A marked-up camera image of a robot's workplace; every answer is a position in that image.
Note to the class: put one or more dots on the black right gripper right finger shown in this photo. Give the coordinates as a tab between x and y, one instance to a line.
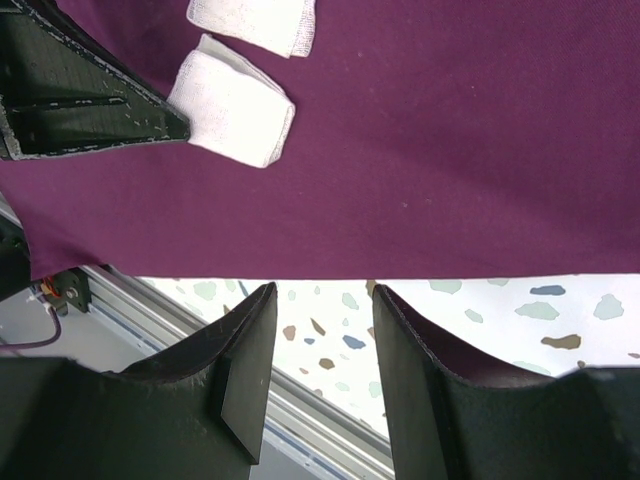
456	412

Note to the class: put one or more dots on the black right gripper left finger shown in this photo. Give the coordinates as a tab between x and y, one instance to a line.
195	410

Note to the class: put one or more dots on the purple cloth mat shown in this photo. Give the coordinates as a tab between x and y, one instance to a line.
432	139

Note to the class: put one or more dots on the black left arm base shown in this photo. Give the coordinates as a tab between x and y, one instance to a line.
66	290

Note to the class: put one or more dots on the white gauze pad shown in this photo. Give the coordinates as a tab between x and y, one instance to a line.
283	27
234	109

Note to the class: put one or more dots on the aluminium rail frame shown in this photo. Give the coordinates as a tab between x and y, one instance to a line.
300	428

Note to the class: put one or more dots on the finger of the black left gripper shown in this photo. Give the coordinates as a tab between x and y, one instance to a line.
63	94

